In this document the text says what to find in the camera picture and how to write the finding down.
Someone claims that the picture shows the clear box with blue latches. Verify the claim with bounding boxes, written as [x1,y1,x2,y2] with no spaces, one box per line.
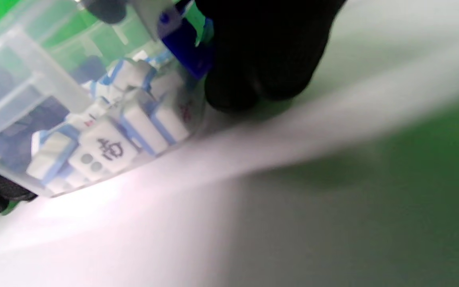
[0,0,216,199]

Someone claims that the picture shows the pile of blue mahjong tiles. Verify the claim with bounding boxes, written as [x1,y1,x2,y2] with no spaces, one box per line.
[26,52,199,193]

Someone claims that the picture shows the person's right hand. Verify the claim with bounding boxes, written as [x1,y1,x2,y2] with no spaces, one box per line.
[80,0,347,113]

